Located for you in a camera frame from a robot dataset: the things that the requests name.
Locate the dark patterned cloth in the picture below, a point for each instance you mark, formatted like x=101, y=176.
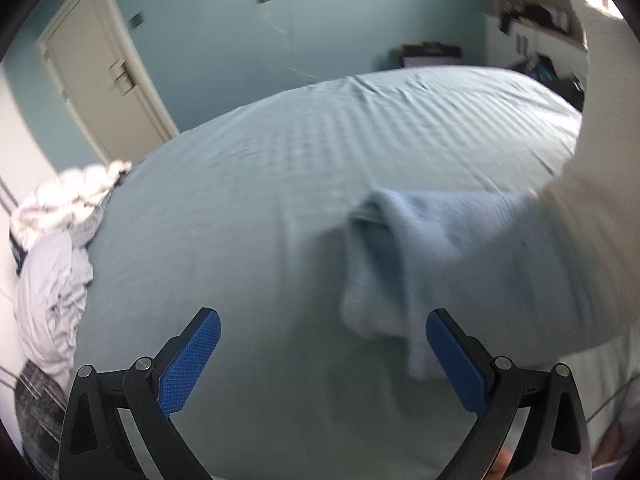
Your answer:
x=40, y=410

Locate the dark wall switch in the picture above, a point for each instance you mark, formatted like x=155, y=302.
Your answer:
x=138, y=19

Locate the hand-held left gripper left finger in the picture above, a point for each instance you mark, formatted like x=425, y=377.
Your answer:
x=190, y=360

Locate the cream room door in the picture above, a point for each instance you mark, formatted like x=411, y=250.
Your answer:
x=100, y=70

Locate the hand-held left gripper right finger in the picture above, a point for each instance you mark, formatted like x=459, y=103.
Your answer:
x=457, y=360

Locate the grey crumpled bedsheet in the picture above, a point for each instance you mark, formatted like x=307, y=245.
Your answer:
x=50, y=290

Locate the white low cabinet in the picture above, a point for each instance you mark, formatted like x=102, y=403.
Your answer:
x=525, y=52

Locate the cream and blue knit sweater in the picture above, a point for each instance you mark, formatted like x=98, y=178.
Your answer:
x=500, y=260

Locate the black garbage bag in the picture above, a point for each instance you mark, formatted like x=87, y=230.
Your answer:
x=547, y=77

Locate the bed with light blue sheet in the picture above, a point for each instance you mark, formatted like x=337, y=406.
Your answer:
x=275, y=160

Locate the white crumpled duvet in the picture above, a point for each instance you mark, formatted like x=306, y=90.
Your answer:
x=70, y=195

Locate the black garment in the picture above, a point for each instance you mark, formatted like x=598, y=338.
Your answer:
x=535, y=16

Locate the black box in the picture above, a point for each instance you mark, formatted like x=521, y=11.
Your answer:
x=425, y=55

